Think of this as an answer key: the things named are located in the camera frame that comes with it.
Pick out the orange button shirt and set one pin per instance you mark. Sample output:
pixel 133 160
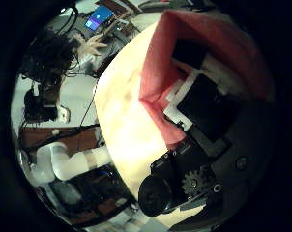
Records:
pixel 159 64

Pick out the brown wooden desk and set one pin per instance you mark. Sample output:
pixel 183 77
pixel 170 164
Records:
pixel 117 8

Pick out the pale star-shaped chair base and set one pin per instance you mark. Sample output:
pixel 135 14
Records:
pixel 88 45

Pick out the blue computer monitor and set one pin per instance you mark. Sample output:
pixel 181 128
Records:
pixel 100 17

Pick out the brown floor mat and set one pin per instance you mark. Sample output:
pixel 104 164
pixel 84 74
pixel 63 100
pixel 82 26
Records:
pixel 55 138

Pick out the black camera tripod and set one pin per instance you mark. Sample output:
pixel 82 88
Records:
pixel 46 67

